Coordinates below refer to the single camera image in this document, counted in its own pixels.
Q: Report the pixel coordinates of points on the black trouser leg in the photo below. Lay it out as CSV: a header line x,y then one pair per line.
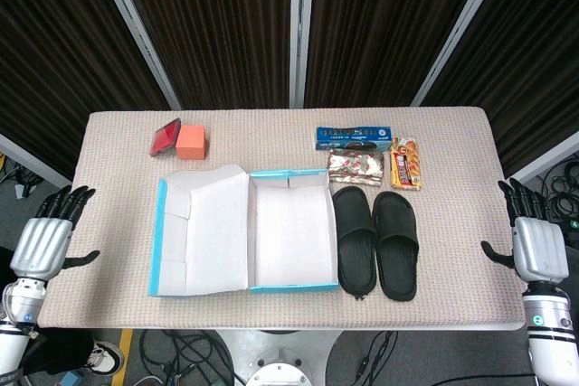
x,y
54,352

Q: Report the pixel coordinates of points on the yellow snack packet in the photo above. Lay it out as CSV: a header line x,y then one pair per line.
x,y
407,164

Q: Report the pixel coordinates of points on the grey partition post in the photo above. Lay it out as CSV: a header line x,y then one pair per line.
x,y
135,29
31,160
461,29
300,29
543,160

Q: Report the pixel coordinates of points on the orange block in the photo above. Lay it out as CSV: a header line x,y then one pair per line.
x,y
191,142

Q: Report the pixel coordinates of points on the white black sneaker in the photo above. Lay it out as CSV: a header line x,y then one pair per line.
x,y
106,356

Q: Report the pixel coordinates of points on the silver red snack packet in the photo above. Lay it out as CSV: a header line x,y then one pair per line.
x,y
355,169

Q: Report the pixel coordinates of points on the teal cardboard shoe box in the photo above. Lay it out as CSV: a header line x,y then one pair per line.
x,y
217,232

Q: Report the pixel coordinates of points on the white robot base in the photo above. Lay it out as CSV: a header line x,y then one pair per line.
x,y
280,370

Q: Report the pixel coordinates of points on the dark ribbed partition panel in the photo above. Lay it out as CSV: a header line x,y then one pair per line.
x,y
389,20
217,20
54,42
534,51

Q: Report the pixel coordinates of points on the beige textured table cloth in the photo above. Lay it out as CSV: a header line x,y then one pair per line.
x,y
461,223

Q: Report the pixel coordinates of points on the blue cookie package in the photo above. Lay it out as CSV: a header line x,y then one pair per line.
x,y
353,135

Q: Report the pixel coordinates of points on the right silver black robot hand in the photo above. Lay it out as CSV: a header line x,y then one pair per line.
x,y
538,246

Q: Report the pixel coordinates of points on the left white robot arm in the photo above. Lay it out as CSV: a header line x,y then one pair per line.
x,y
22,302

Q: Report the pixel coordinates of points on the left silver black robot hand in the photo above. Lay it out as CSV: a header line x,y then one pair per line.
x,y
38,246

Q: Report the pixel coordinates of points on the flat red case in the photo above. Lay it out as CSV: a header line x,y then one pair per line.
x,y
164,137

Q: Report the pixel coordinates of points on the black slipper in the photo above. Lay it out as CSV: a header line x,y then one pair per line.
x,y
354,212
394,219

